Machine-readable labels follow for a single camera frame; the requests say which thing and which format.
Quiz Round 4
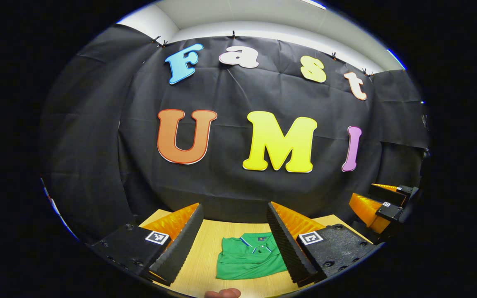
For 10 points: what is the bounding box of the black backdrop cloth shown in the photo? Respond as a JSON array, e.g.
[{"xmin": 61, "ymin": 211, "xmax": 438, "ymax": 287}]
[{"xmin": 40, "ymin": 24, "xmax": 430, "ymax": 245}]

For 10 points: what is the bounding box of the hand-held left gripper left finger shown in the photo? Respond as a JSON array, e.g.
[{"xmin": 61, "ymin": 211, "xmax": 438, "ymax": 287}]
[{"xmin": 87, "ymin": 202, "xmax": 205, "ymax": 287}]

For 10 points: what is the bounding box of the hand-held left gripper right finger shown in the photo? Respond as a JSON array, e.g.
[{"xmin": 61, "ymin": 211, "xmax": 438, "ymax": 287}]
[{"xmin": 266, "ymin": 202, "xmax": 384, "ymax": 288}]

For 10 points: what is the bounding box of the green T-shirt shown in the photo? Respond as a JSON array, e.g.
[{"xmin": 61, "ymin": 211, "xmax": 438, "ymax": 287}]
[{"xmin": 215, "ymin": 232, "xmax": 289, "ymax": 281}]

